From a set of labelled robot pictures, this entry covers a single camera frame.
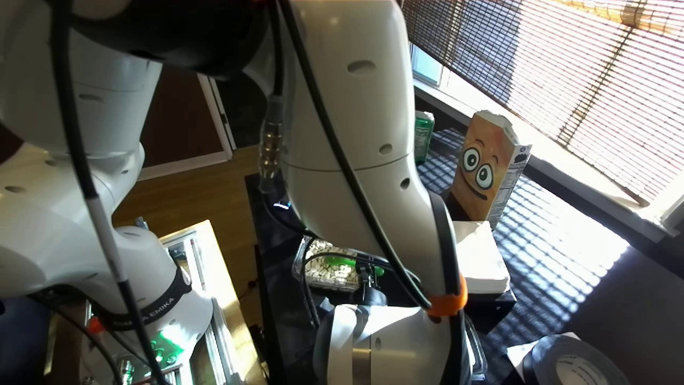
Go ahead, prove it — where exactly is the clear lunch box with seeds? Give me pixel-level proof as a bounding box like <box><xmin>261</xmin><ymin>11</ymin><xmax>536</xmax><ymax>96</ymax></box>
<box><xmin>292</xmin><ymin>238</ymin><xmax>370</xmax><ymax>294</ymax></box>

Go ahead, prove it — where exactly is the orange cable strap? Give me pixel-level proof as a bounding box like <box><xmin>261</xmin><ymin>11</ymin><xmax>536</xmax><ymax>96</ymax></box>
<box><xmin>425</xmin><ymin>275</ymin><xmax>470</xmax><ymax>320</ymax></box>

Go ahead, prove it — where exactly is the large window blind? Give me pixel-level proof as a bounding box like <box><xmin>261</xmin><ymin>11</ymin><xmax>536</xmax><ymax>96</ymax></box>
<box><xmin>401</xmin><ymin>0</ymin><xmax>684</xmax><ymax>210</ymax></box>

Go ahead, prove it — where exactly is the brown paper bag with face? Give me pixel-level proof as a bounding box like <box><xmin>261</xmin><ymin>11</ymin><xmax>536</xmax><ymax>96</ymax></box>
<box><xmin>450</xmin><ymin>108</ymin><xmax>534</xmax><ymax>226</ymax></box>

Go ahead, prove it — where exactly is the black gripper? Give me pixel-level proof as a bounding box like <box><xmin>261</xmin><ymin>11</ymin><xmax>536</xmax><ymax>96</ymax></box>
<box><xmin>356</xmin><ymin>254</ymin><xmax>392</xmax><ymax>308</ymax></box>

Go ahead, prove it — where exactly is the grey duct tape roll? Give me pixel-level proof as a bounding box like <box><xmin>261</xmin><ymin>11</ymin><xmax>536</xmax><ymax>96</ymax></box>
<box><xmin>517</xmin><ymin>330</ymin><xmax>632</xmax><ymax>385</ymax></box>

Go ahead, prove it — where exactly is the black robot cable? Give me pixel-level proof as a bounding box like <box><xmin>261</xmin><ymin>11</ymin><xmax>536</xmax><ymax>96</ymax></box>
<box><xmin>46</xmin><ymin>0</ymin><xmax>466</xmax><ymax>385</ymax></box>

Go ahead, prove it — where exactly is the white door frame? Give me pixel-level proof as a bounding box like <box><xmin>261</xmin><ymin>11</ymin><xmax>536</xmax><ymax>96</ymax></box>
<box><xmin>197</xmin><ymin>70</ymin><xmax>237</xmax><ymax>157</ymax></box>

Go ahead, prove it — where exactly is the white napkin stack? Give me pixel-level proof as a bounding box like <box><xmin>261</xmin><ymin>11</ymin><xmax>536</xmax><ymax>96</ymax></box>
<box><xmin>452</xmin><ymin>217</ymin><xmax>513</xmax><ymax>297</ymax></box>

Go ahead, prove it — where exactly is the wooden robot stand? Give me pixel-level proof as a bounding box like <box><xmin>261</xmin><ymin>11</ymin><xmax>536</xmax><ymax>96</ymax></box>
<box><xmin>159</xmin><ymin>217</ymin><xmax>270</xmax><ymax>385</ymax></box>

